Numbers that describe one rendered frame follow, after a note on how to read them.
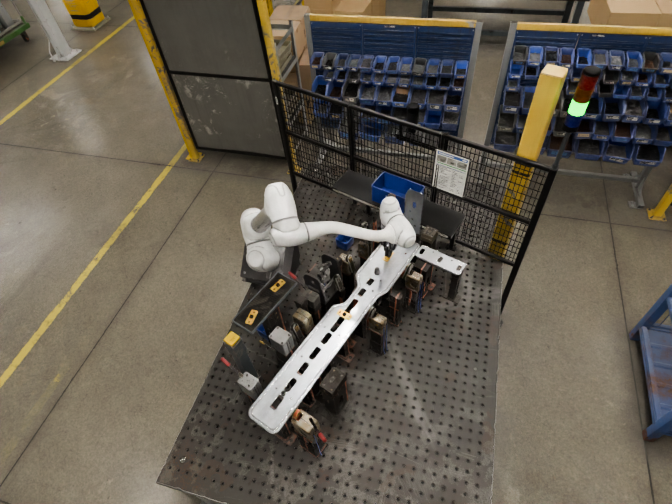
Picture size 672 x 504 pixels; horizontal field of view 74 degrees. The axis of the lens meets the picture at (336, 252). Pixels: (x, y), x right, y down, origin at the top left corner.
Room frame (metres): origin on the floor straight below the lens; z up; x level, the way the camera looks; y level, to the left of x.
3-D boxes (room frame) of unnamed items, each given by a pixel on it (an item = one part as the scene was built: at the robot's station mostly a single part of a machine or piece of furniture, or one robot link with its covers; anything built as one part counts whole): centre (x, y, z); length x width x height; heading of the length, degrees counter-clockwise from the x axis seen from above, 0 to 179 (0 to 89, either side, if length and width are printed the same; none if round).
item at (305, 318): (1.28, 0.22, 0.89); 0.13 x 0.11 x 0.38; 50
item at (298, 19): (5.26, 0.03, 0.52); 1.21 x 0.81 x 1.05; 164
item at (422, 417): (1.56, -0.17, 0.68); 2.56 x 1.61 x 0.04; 160
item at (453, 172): (2.02, -0.74, 1.30); 0.23 x 0.02 x 0.31; 50
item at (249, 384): (0.96, 0.50, 0.88); 0.11 x 0.10 x 0.36; 50
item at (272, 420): (1.28, 0.00, 1.00); 1.38 x 0.22 x 0.02; 140
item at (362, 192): (2.12, -0.43, 1.01); 0.90 x 0.22 x 0.03; 50
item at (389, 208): (1.65, -0.31, 1.40); 0.13 x 0.11 x 0.16; 17
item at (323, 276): (1.51, 0.09, 0.94); 0.18 x 0.13 x 0.49; 140
